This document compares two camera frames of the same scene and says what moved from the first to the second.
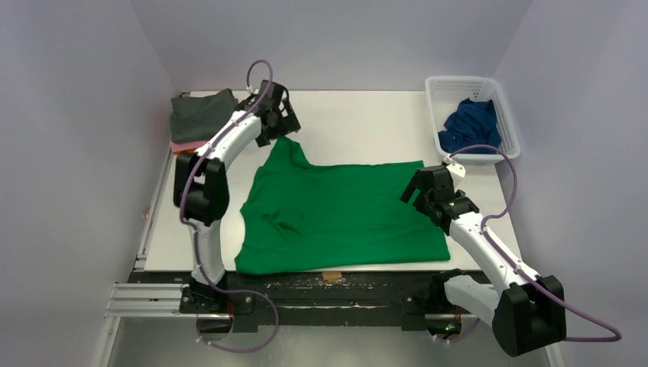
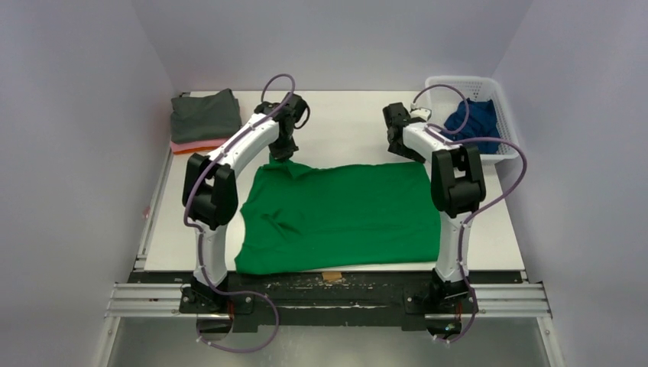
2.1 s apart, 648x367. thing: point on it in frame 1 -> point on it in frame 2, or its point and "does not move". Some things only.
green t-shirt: (296, 215) does not move
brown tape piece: (332, 276) does not move
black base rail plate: (313, 299) does not move
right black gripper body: (425, 186) -> (400, 150)
